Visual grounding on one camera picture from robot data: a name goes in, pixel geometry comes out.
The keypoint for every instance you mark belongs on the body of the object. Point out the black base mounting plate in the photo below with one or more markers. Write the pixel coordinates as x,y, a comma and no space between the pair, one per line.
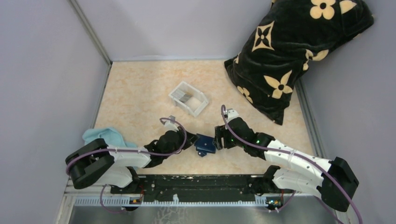
199,188

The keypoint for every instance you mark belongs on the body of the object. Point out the light blue cloth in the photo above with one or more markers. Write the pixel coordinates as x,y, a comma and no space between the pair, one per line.
110,135

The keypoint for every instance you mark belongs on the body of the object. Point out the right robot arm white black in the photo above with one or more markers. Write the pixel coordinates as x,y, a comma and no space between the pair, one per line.
333,181

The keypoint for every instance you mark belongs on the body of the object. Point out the black floral patterned pillow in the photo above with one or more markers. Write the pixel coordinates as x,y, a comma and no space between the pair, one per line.
292,34

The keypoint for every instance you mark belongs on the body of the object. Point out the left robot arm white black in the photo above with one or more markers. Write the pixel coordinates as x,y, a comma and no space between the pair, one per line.
101,163

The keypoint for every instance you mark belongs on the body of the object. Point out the white plastic card box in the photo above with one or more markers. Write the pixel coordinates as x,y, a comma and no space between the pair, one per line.
189,99

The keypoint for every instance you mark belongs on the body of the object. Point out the grey card stack in box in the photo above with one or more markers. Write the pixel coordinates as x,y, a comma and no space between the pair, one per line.
180,95

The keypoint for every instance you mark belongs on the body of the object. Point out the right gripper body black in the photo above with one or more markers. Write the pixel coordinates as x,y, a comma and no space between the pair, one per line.
229,141

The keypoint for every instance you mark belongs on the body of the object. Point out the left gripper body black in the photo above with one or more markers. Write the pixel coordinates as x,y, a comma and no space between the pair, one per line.
184,143

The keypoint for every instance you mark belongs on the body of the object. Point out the navy blue card holder wallet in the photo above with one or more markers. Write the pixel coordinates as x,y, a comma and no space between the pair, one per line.
204,145

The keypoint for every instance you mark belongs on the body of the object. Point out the aluminium corner post left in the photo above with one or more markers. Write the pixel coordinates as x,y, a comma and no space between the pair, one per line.
75,5

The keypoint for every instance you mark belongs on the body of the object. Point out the aluminium front rail frame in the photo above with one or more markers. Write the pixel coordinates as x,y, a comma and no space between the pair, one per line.
97,195

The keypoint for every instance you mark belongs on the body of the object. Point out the aluminium side rail right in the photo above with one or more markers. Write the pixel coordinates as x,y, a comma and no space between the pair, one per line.
310,121

